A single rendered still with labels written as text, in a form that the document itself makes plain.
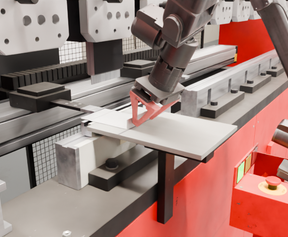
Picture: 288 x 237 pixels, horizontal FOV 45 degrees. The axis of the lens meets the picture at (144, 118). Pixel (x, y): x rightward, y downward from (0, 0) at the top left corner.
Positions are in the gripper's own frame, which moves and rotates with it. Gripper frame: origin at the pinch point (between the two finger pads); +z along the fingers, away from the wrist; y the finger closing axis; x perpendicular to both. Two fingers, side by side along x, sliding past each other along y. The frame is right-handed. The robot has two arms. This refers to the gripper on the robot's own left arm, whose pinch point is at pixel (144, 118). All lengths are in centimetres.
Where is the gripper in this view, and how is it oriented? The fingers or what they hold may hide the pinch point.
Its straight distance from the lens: 74.5
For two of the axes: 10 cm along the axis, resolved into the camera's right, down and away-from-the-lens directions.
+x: 7.3, 6.0, -3.3
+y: -5.6, 2.6, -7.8
